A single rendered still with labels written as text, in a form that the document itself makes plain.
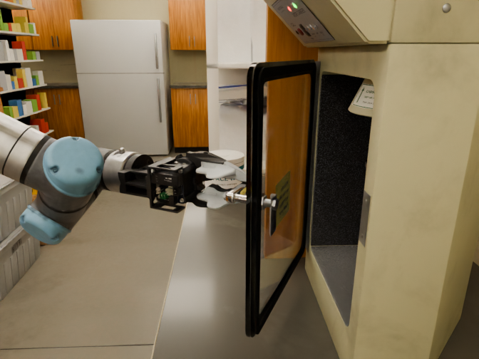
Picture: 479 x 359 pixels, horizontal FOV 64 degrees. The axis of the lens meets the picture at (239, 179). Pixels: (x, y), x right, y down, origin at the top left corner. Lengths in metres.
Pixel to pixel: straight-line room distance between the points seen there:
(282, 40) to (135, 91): 4.72
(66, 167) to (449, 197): 0.48
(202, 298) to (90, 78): 4.96
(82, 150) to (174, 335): 0.35
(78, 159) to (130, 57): 4.91
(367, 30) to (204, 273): 0.61
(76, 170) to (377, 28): 0.40
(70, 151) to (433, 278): 0.51
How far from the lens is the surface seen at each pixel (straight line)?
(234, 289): 0.81
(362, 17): 0.45
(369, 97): 0.58
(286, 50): 0.80
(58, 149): 0.55
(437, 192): 0.52
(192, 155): 0.63
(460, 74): 0.50
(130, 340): 2.20
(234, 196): 0.55
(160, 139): 5.50
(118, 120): 5.56
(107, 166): 0.68
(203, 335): 0.71
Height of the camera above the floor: 1.40
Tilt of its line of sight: 18 degrees down
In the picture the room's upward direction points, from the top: straight up
